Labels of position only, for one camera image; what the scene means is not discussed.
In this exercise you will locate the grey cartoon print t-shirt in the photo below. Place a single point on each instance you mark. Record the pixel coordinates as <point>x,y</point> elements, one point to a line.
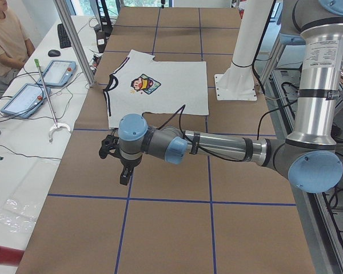
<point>140,84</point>

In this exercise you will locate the near blue teach pendant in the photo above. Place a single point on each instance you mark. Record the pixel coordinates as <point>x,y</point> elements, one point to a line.
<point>26,101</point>

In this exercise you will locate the far blue teach pendant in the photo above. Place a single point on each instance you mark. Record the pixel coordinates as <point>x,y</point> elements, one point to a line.
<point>58,72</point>

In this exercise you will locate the black keyboard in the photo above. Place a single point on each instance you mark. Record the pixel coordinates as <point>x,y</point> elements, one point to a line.
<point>64,40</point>

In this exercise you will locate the black computer mouse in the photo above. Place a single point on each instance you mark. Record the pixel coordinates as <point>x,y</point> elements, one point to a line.
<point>54,53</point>

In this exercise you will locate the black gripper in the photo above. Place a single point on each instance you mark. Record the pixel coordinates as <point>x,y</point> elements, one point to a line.
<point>127,163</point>

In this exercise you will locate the seated person in beige shirt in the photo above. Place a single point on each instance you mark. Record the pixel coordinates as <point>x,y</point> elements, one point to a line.
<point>15,46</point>

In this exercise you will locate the aluminium frame post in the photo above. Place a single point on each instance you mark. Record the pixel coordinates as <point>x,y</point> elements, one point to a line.
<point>64,15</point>

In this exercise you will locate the metal reacher grabber tool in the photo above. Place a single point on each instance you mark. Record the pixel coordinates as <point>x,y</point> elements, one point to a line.
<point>57,125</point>

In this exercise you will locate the blue teach pendant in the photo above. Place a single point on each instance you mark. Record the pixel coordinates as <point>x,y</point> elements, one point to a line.
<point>58,72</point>
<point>26,101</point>

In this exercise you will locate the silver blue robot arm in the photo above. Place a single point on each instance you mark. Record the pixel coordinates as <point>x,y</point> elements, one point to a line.
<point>307,155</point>

